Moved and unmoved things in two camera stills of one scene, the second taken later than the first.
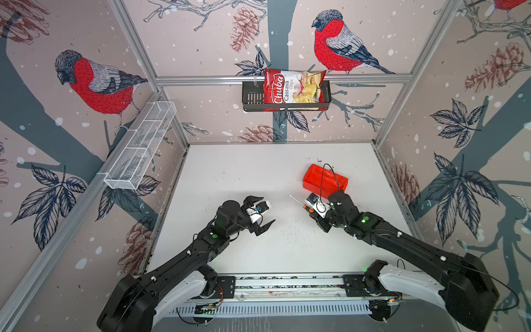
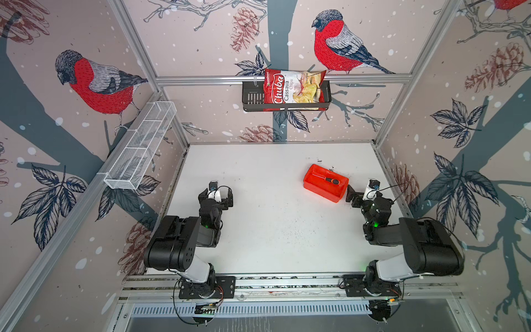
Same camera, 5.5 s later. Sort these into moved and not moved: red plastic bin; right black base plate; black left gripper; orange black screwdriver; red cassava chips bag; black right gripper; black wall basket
Moved: black right gripper; black left gripper; orange black screwdriver
Not moved: right black base plate; black wall basket; red cassava chips bag; red plastic bin
